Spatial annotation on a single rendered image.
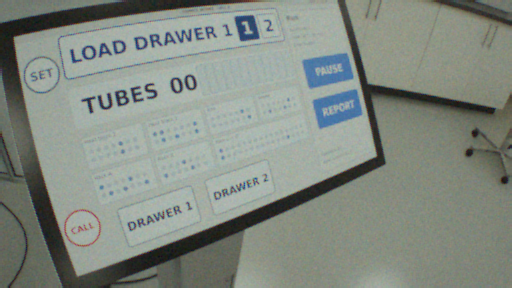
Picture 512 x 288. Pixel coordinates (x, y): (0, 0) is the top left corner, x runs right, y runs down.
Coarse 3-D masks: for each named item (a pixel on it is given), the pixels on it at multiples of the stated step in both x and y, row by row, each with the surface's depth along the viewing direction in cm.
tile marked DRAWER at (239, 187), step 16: (224, 176) 45; (240, 176) 46; (256, 176) 48; (272, 176) 49; (208, 192) 44; (224, 192) 45; (240, 192) 46; (256, 192) 47; (272, 192) 49; (224, 208) 45
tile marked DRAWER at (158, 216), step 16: (176, 192) 42; (192, 192) 43; (128, 208) 39; (144, 208) 40; (160, 208) 41; (176, 208) 42; (192, 208) 43; (128, 224) 39; (144, 224) 40; (160, 224) 41; (176, 224) 42; (192, 224) 43; (128, 240) 39; (144, 240) 40
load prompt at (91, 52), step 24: (144, 24) 41; (168, 24) 43; (192, 24) 44; (216, 24) 46; (240, 24) 48; (264, 24) 50; (72, 48) 37; (96, 48) 38; (120, 48) 40; (144, 48) 41; (168, 48) 43; (192, 48) 44; (216, 48) 46; (72, 72) 37; (96, 72) 38
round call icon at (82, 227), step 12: (60, 216) 35; (72, 216) 36; (84, 216) 37; (96, 216) 37; (72, 228) 36; (84, 228) 36; (96, 228) 37; (72, 240) 36; (84, 240) 36; (96, 240) 37
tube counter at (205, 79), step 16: (192, 64) 44; (208, 64) 45; (224, 64) 46; (240, 64) 47; (256, 64) 49; (272, 64) 50; (288, 64) 51; (176, 80) 43; (192, 80) 44; (208, 80) 45; (224, 80) 46; (240, 80) 47; (256, 80) 48; (272, 80) 50; (176, 96) 43; (192, 96) 44; (208, 96) 45
